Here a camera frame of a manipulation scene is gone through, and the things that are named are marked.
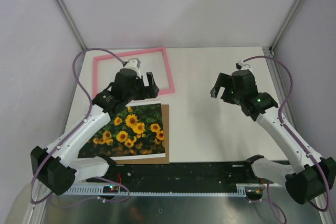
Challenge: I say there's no brown cardboard backing board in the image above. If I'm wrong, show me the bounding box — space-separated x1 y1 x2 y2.
111 104 170 165

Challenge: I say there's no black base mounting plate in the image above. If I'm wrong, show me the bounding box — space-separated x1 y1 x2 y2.
86 160 289 193

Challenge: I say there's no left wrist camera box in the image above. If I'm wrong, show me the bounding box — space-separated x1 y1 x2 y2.
123 58 141 76

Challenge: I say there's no sunflower photo print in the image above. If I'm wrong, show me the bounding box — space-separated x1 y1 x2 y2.
78 101 167 161

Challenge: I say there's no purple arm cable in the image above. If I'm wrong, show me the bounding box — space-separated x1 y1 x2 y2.
30 48 131 205
244 55 332 223

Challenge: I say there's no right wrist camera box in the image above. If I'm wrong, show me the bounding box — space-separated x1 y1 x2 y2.
236 60 253 72

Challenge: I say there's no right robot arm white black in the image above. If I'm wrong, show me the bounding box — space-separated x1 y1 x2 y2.
210 69 335 205

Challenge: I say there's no aluminium corner post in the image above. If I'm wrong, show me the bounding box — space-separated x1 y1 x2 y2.
54 0 87 50
269 0 305 52

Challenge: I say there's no grey slotted cable duct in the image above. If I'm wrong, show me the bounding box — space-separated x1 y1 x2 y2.
62 183 261 197

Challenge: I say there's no right aluminium corner post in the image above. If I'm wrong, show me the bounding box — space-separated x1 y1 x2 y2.
269 0 305 52

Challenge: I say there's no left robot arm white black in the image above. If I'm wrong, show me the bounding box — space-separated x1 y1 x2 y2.
30 68 159 195

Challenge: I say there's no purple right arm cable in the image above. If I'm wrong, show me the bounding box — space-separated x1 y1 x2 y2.
244 55 332 223

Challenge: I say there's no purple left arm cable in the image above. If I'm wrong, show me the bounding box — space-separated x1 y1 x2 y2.
30 48 131 205

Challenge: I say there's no pink wooden picture frame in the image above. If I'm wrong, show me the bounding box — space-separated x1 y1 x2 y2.
92 47 175 96

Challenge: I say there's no left aluminium corner post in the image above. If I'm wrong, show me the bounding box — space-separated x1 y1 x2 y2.
54 0 87 50

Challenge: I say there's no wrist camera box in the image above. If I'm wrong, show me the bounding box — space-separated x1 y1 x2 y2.
236 60 253 72
123 58 141 76

